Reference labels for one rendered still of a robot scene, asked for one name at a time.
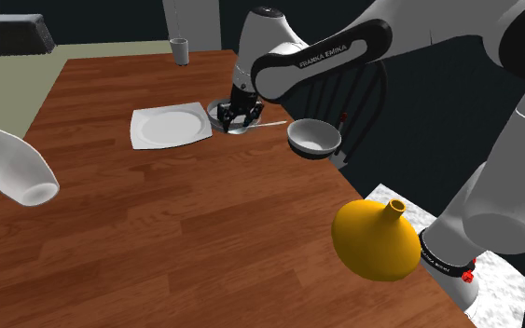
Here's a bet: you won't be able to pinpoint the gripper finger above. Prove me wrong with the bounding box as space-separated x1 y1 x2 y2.
242 101 266 130
217 102 239 134

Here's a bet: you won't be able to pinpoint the small white round dish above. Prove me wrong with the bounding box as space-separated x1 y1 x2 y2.
205 98 266 136

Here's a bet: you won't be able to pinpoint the white spoon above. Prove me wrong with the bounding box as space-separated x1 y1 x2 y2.
242 119 288 133

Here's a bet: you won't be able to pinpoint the white square plate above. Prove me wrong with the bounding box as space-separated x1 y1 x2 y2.
129 101 214 151

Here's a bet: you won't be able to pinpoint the white bowl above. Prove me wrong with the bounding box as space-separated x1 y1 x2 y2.
286 118 343 160

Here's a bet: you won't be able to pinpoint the white cup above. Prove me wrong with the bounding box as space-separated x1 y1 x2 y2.
168 36 191 67

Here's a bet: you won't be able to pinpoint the brown wooden table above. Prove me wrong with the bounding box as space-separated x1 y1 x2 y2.
0 48 479 328

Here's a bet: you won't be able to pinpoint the black spindle chair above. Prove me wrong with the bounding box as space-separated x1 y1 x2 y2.
301 59 389 171

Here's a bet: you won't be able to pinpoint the yellow round vase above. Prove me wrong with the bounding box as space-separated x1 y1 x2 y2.
330 198 423 282

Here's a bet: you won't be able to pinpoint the white vase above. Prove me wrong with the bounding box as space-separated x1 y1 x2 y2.
0 106 62 208

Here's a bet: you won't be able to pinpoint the dark low cabinet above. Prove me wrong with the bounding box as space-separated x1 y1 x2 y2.
0 7 57 59

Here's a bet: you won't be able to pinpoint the white patterned robot stand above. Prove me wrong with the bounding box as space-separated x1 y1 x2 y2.
363 183 525 328

